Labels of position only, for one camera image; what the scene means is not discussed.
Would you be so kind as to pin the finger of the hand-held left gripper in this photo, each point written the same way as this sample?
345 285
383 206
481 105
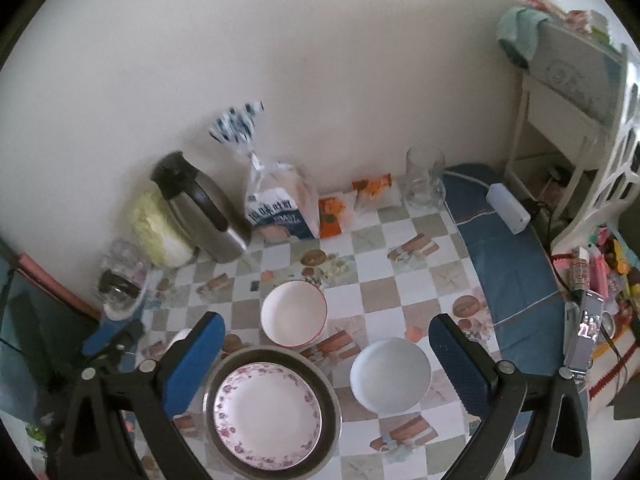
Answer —
131 334
102 339

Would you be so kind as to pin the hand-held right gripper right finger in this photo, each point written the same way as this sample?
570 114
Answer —
457 365

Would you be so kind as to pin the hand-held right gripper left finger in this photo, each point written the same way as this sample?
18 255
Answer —
192 365

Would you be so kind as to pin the small white floral bowl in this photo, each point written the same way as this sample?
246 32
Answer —
390 377

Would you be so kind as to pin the round plate with floral rim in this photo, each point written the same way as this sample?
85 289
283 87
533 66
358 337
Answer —
267 415

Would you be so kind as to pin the white bowl with red print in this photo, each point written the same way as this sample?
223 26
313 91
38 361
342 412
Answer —
292 315

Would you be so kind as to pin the stainless steel basin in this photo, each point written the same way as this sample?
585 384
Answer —
332 425

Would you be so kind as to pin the glass teapot with dark lid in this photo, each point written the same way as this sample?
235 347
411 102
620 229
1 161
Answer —
117 287

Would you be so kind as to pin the dark green chair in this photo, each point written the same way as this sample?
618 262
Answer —
30 320

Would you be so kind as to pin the napa cabbage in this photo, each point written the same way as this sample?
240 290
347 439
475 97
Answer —
155 240

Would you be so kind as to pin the checked tablecloth with blue border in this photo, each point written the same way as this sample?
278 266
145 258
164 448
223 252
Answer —
385 290

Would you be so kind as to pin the colourful printed packet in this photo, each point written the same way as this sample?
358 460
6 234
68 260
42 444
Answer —
37 440

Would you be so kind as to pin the stainless steel thermos jug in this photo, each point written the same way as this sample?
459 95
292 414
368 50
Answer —
210 230

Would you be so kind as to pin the smartphone with photo case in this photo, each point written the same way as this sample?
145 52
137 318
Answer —
585 330

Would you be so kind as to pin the white cloth with red trim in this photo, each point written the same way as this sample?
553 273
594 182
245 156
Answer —
620 360

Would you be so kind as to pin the white power strip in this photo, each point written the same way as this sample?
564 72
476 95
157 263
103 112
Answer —
507 207

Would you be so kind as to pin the pile of colourful trinkets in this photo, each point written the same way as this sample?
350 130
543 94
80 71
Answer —
600 260

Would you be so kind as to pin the bag of sliced toast bread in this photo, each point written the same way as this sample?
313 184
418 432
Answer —
280 210

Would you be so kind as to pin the clear glass mug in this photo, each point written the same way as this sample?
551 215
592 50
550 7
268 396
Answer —
425 185

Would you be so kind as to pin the orange snack packet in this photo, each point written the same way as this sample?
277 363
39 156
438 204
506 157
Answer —
331 217
372 187

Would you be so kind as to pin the white plastic chair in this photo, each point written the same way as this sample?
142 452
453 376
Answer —
600 200

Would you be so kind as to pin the teal cloth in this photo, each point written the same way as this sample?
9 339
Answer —
520 30

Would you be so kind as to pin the pink floral fabric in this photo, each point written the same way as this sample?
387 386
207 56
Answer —
575 17

